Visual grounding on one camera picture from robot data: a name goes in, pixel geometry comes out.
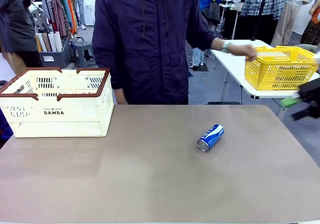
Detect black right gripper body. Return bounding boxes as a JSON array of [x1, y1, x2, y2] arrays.
[[298, 80, 320, 119]]

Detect yellow plastic shopping basket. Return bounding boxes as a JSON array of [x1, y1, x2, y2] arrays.
[[244, 45, 320, 91]]

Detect blue white drink can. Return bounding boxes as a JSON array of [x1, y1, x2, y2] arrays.
[[196, 124, 225, 153]]

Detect cream folding basket brown rim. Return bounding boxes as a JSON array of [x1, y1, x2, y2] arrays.
[[0, 67, 115, 138]]

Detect person's left hand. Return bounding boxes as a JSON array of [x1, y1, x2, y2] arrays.
[[228, 44, 258, 62]]

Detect person's right hand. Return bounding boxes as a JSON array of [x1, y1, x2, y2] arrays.
[[116, 87, 127, 105]]

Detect person in camouflage trousers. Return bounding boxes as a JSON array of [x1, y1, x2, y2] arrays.
[[299, 0, 320, 46]]

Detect white side table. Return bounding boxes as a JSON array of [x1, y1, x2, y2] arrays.
[[209, 40, 320, 121]]

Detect person in beige trousers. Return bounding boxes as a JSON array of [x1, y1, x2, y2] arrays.
[[271, 0, 318, 47]]

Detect pale wrist watch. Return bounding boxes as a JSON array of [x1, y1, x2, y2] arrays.
[[221, 40, 234, 54]]

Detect black draped background table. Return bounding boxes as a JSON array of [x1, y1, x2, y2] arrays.
[[222, 8, 273, 44]]

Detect black tripod pole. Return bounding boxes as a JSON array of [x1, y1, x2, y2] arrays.
[[251, 0, 271, 42]]

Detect person in plaid shirt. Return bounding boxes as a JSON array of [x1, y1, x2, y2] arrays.
[[241, 0, 288, 44]]

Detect person in navy jacket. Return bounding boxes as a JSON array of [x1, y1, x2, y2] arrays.
[[91, 0, 227, 106]]

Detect grey plastic stool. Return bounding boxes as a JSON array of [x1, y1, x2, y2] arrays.
[[71, 41, 98, 68]]

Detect white floor appliance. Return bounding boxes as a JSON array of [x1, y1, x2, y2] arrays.
[[83, 5, 96, 26]]

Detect person in blue jeans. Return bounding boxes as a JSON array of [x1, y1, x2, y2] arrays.
[[74, 0, 88, 31]]

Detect grey storage bin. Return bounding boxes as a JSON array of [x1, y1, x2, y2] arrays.
[[38, 40, 73, 69]]

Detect orange hanging garment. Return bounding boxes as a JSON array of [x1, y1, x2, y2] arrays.
[[64, 0, 77, 34]]

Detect white paper roll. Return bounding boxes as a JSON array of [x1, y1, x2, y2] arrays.
[[47, 32, 58, 52], [54, 32, 63, 52]]

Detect brown paper roll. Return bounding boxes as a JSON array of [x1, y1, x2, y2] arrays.
[[41, 33, 53, 52]]

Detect patterned shirts on rack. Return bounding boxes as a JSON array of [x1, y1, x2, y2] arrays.
[[41, 0, 72, 38]]

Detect yellow paper roll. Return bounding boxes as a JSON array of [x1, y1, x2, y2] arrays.
[[35, 33, 43, 52]]

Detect person in dark grey jacket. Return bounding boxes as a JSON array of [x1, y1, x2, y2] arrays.
[[0, 0, 43, 76]]

